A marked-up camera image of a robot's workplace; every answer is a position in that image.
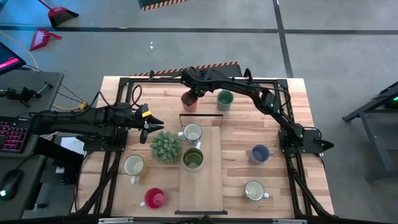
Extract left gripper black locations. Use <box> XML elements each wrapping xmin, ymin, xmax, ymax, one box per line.
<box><xmin>136</xmin><ymin>103</ymin><xmax>165</xmax><ymax>145</ymax></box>

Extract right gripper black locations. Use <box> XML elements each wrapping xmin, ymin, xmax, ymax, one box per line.
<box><xmin>180</xmin><ymin>68</ymin><xmax>217</xmax><ymax>105</ymax></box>

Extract orange mug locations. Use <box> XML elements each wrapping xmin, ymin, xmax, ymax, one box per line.
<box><xmin>180</xmin><ymin>90</ymin><xmax>199</xmax><ymax>113</ymax></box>

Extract light green mug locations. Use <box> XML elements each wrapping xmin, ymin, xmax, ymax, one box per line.
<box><xmin>216</xmin><ymin>89</ymin><xmax>234</xmax><ymax>111</ymax></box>

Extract white mug blue pattern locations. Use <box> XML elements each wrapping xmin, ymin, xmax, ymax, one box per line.
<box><xmin>177</xmin><ymin>122</ymin><xmax>203</xmax><ymax>144</ymax></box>
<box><xmin>243</xmin><ymin>179</ymin><xmax>270</xmax><ymax>202</ymax></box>

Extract yellow mug white inside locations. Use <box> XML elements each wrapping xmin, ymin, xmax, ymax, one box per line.
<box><xmin>123</xmin><ymin>154</ymin><xmax>149</xmax><ymax>185</ymax></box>

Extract olive green mug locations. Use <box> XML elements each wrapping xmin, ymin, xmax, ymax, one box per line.
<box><xmin>181</xmin><ymin>141</ymin><xmax>205</xmax><ymax>173</ymax></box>

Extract red ribbed mug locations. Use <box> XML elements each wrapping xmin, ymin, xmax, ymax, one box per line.
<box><xmin>139</xmin><ymin>187</ymin><xmax>167</xmax><ymax>211</ymax></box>

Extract lavender mug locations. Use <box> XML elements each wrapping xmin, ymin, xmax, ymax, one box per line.
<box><xmin>248</xmin><ymin>144</ymin><xmax>275</xmax><ymax>165</ymax></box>

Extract green artificial plant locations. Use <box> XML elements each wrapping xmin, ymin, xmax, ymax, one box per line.
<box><xmin>149</xmin><ymin>130</ymin><xmax>183</xmax><ymax>164</ymax></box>

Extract white paper sheet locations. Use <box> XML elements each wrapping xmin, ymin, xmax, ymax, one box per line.
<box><xmin>60</xmin><ymin>136</ymin><xmax>86</xmax><ymax>155</ymax></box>

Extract black clamp tool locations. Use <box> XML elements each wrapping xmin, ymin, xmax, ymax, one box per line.
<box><xmin>0</xmin><ymin>86</ymin><xmax>43</xmax><ymax>108</ymax></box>

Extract black backlit keyboard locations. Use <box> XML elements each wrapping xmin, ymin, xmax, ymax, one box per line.
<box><xmin>0</xmin><ymin>116</ymin><xmax>35</xmax><ymax>154</ymax></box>

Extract red dustpan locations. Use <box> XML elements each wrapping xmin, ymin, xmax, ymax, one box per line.
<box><xmin>29</xmin><ymin>28</ymin><xmax>62</xmax><ymax>52</ymax></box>

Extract grey desk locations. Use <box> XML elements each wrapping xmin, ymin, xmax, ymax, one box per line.
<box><xmin>0</xmin><ymin>70</ymin><xmax>65</xmax><ymax>222</ymax></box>

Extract red broom black bristles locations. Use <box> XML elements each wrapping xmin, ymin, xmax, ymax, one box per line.
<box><xmin>37</xmin><ymin>0</ymin><xmax>80</xmax><ymax>28</ymax></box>

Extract black computer mouse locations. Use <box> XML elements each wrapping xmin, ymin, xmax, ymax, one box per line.
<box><xmin>0</xmin><ymin>169</ymin><xmax>24</xmax><ymax>202</ymax></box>

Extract black monitor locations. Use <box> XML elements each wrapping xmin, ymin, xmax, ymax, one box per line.
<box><xmin>0</xmin><ymin>42</ymin><xmax>27</xmax><ymax>75</ymax></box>

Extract black metal stand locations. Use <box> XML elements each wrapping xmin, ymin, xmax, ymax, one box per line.
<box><xmin>341</xmin><ymin>81</ymin><xmax>398</xmax><ymax>181</ymax></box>

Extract black aluminium table frame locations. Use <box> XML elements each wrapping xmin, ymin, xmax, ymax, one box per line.
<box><xmin>71</xmin><ymin>76</ymin><xmax>335</xmax><ymax>218</ymax></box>

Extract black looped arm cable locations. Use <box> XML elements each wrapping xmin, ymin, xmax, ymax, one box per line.
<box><xmin>131</xmin><ymin>84</ymin><xmax>143</xmax><ymax>108</ymax></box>

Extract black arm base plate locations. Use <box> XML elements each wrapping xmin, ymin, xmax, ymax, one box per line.
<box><xmin>83</xmin><ymin>135</ymin><xmax>128</xmax><ymax>153</ymax></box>
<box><xmin>278</xmin><ymin>128</ymin><xmax>335</xmax><ymax>156</ymax></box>

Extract wooden tray black handles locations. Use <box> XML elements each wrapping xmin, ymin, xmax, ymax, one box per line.
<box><xmin>174</xmin><ymin>113</ymin><xmax>228</xmax><ymax>215</ymax></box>

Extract yellow cable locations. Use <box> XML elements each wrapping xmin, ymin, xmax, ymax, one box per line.
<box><xmin>0</xmin><ymin>30</ymin><xmax>90</xmax><ymax>112</ymax></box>

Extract silver metal bracket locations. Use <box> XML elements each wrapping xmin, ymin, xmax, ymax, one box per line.
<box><xmin>272</xmin><ymin>218</ymin><xmax>308</xmax><ymax>224</ymax></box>
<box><xmin>98</xmin><ymin>217</ymin><xmax>134</xmax><ymax>224</ymax></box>

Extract small black T-handle tool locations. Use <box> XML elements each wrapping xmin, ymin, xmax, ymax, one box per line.
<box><xmin>37</xmin><ymin>81</ymin><xmax>53</xmax><ymax>94</ymax></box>

